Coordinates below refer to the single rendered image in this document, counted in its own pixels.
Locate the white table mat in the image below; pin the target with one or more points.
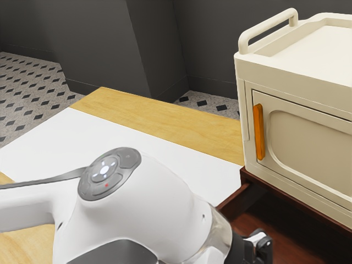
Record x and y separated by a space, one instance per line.
110 134

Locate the dark brown wooden cabinet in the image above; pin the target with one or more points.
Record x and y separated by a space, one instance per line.
277 233

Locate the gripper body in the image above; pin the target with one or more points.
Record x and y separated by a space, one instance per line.
254 250

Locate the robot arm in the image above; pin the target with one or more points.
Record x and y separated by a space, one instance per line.
143 209

